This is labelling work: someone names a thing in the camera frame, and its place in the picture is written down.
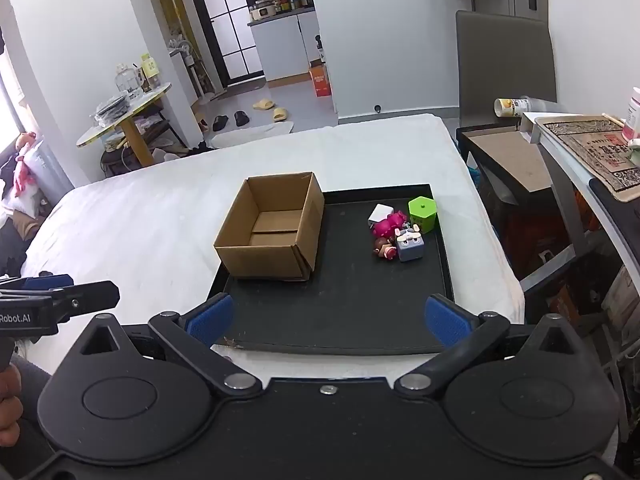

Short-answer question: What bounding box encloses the purple cube toy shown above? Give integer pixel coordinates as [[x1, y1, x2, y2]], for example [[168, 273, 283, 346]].
[[394, 227, 426, 263]]

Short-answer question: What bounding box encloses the black tray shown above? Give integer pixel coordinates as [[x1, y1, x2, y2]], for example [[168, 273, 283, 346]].
[[206, 183, 455, 357]]

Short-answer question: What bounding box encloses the person's left hand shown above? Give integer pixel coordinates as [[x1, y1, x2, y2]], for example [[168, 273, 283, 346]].
[[0, 364, 24, 448]]

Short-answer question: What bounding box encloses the round yellow-edged table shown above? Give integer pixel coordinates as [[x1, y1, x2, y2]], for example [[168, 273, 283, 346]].
[[76, 81, 173, 168]]

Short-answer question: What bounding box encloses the white floor mat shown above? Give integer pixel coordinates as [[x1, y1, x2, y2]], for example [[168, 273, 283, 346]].
[[212, 122, 296, 150]]

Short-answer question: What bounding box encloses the white desk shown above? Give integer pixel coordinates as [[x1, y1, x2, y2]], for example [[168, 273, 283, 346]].
[[520, 110, 640, 441]]

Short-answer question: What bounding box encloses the orange box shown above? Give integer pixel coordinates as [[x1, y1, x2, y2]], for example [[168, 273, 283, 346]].
[[308, 62, 333, 98]]

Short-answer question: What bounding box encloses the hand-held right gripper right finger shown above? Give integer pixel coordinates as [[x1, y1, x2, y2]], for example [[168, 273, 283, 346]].
[[394, 295, 583, 401]]

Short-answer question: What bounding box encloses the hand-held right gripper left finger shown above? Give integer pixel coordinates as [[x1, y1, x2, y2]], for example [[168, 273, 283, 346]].
[[75, 294, 264, 396]]

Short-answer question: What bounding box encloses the grey chair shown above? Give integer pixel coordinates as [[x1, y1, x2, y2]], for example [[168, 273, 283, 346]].
[[455, 10, 558, 128]]

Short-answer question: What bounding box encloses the clear plastic bottle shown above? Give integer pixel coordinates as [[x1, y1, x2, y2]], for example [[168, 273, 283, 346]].
[[520, 95, 556, 113]]

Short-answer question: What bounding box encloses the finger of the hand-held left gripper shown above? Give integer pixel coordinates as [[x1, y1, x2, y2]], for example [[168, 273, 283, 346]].
[[0, 272, 74, 295], [50, 281, 121, 323]]

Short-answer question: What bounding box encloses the pink figurine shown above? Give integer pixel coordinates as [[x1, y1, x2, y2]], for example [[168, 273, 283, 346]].
[[372, 211, 408, 239]]

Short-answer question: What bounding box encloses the pink plush toy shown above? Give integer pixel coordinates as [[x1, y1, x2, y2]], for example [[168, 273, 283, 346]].
[[12, 130, 43, 198]]

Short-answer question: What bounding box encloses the green hexagonal box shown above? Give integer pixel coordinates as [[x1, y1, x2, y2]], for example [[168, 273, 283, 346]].
[[408, 196, 438, 234]]

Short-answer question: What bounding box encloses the brown cardboard box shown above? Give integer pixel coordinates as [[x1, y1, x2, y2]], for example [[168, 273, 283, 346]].
[[214, 171, 326, 282]]

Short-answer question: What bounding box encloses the glass jar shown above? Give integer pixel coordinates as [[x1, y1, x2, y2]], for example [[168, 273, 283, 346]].
[[115, 64, 143, 100]]

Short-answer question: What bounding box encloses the pink-lid bottle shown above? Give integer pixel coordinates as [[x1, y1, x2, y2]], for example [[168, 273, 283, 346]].
[[621, 86, 640, 142]]

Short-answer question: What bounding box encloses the black-framed sliding door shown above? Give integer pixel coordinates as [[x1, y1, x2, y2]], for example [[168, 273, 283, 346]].
[[182, 0, 266, 86]]

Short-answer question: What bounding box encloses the white charger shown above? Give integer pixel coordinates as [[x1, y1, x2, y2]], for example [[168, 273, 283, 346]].
[[368, 203, 396, 228]]

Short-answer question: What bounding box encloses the brown printed mat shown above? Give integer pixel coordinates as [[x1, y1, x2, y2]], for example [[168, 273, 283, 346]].
[[542, 117, 640, 203]]

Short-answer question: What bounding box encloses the black side table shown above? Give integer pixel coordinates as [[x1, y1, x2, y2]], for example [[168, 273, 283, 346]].
[[456, 125, 576, 281]]

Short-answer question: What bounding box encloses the white kitchen cabinet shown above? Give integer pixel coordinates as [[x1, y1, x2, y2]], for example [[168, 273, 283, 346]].
[[248, 8, 321, 83]]

